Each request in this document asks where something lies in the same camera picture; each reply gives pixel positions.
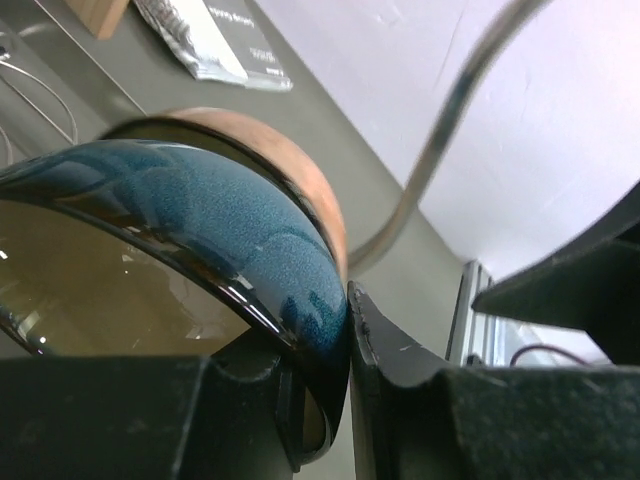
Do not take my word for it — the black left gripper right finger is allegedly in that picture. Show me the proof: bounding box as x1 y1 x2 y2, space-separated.
347 283 639 479

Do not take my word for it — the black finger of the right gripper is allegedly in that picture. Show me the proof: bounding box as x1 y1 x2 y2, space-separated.
472 186 639 366

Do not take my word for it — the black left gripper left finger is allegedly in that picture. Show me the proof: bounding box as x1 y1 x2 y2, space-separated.
1 331 302 479

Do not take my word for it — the small teal blue bowl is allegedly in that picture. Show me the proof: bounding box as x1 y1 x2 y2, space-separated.
1 139 348 463

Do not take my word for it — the pink speckled bowl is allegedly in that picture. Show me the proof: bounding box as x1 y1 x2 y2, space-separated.
100 107 348 281

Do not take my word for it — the steel two-tier dish rack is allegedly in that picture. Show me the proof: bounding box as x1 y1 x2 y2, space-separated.
347 1 542 273

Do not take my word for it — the grey booklet in plastic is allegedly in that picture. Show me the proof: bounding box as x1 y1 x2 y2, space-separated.
134 0 293 92

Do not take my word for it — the wooden shelf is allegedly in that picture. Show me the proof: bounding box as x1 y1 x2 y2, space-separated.
65 0 129 40

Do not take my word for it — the aluminium frame rail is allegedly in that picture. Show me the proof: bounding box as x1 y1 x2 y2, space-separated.
445 260 500 366

